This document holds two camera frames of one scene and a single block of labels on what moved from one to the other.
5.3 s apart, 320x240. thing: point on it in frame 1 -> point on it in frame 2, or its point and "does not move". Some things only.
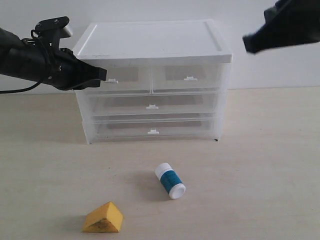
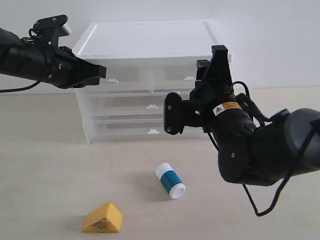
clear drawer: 175,78 does not move
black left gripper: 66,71 does not move
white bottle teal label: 170,180 does not move
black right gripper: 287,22 -> 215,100
